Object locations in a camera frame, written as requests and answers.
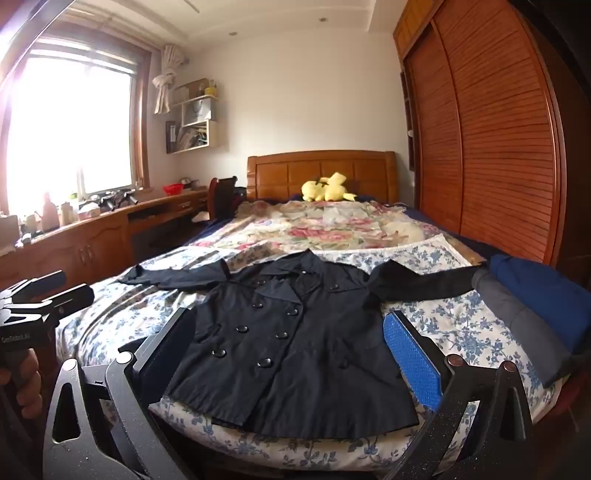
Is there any yellow plush toy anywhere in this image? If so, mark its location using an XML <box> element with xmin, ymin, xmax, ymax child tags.
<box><xmin>301</xmin><ymin>172</ymin><xmax>356</xmax><ymax>203</ymax></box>

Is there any dark wooden chair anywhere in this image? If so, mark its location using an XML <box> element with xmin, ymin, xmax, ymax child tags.
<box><xmin>208</xmin><ymin>176</ymin><xmax>239</xmax><ymax>220</ymax></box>

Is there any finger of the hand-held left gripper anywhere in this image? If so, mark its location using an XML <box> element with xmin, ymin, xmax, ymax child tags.
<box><xmin>0</xmin><ymin>270</ymin><xmax>66</xmax><ymax>309</ymax></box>
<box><xmin>0</xmin><ymin>284</ymin><xmax>96</xmax><ymax>326</ymax></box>

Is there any person's left hand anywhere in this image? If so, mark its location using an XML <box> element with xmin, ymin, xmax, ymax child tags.
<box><xmin>0</xmin><ymin>347</ymin><xmax>43</xmax><ymax>418</ymax></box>

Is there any wooden slatted wardrobe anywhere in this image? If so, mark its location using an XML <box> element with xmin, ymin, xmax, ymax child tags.
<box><xmin>392</xmin><ymin>0</ymin><xmax>574</xmax><ymax>278</ymax></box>

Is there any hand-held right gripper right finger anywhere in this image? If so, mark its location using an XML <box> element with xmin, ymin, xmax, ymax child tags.
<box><xmin>382</xmin><ymin>310</ymin><xmax>533</xmax><ymax>480</ymax></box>

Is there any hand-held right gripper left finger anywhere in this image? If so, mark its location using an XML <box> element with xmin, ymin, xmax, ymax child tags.
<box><xmin>43</xmin><ymin>306</ymin><xmax>199</xmax><ymax>480</ymax></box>

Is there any tied white curtain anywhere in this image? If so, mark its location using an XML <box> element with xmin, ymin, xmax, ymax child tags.
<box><xmin>152</xmin><ymin>44</ymin><xmax>190</xmax><ymax>114</ymax></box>

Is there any grey folded garment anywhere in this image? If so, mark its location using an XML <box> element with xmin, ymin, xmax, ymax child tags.
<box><xmin>471</xmin><ymin>268</ymin><xmax>574</xmax><ymax>389</ymax></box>

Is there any wood-framed window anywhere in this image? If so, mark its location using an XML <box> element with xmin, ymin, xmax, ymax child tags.
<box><xmin>0</xmin><ymin>41</ymin><xmax>151</xmax><ymax>214</ymax></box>

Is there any white wall shelf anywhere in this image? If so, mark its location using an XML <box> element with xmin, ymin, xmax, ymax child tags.
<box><xmin>165</xmin><ymin>79</ymin><xmax>219</xmax><ymax>154</ymax></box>

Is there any blue folded garment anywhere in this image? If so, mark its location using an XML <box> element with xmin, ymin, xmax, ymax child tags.
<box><xmin>488</xmin><ymin>254</ymin><xmax>591</xmax><ymax>355</ymax></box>

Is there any long wooden desk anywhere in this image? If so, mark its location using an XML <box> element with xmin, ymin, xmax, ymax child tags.
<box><xmin>0</xmin><ymin>187</ymin><xmax>211</xmax><ymax>296</ymax></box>

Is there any black double-breasted coat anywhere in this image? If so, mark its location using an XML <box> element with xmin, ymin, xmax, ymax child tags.
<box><xmin>117</xmin><ymin>249</ymin><xmax>485</xmax><ymax>440</ymax></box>

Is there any pink floral quilt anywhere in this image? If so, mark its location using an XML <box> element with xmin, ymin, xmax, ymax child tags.
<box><xmin>185</xmin><ymin>198</ymin><xmax>462</xmax><ymax>260</ymax></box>

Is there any blue floral blanket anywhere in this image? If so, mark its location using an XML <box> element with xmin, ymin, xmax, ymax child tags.
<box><xmin>55</xmin><ymin>233</ymin><xmax>570</xmax><ymax>480</ymax></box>

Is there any black device on desk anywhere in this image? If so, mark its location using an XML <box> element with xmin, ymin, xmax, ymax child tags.
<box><xmin>94</xmin><ymin>189</ymin><xmax>140</xmax><ymax>211</ymax></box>

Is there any wooden bed headboard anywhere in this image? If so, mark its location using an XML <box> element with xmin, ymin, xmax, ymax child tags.
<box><xmin>246</xmin><ymin>151</ymin><xmax>398</xmax><ymax>205</ymax></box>

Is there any pale pink bottle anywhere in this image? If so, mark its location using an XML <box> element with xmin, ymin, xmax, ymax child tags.
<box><xmin>42</xmin><ymin>192</ymin><xmax>59</xmax><ymax>230</ymax></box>

